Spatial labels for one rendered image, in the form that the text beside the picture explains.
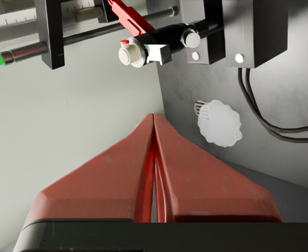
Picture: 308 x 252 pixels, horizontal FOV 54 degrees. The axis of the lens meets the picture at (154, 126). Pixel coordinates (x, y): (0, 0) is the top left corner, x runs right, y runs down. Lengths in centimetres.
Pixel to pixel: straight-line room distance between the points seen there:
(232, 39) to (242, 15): 3
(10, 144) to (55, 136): 8
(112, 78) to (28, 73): 17
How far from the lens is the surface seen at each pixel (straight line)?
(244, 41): 36
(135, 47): 28
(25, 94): 54
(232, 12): 36
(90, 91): 59
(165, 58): 26
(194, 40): 30
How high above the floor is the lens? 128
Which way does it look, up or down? 35 degrees down
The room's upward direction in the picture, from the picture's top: 120 degrees counter-clockwise
